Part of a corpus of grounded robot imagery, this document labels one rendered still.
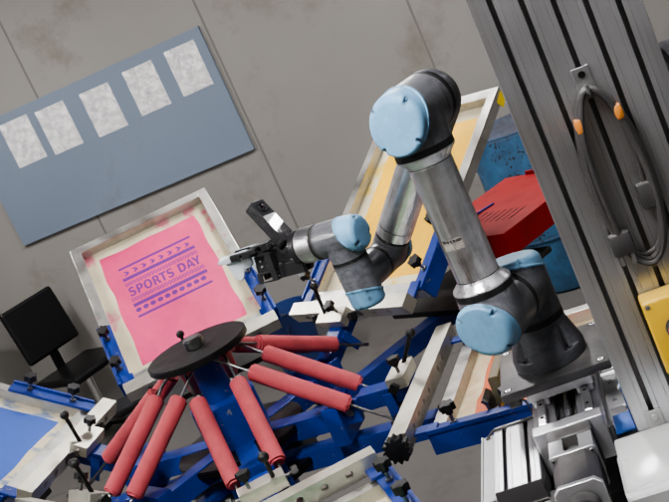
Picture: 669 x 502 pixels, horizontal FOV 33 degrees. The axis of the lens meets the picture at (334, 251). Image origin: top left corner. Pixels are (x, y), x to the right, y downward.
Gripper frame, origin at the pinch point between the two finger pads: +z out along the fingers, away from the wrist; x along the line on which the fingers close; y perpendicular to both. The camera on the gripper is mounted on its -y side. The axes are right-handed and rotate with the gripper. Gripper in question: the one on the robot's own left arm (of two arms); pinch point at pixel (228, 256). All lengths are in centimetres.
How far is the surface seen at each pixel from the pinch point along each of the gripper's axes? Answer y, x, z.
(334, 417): 58, 56, 34
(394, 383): 53, 60, 14
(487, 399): 59, 54, -17
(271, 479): 58, 16, 27
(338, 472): 62, 24, 12
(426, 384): 56, 65, 7
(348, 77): -37, 410, 224
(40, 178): -43, 320, 416
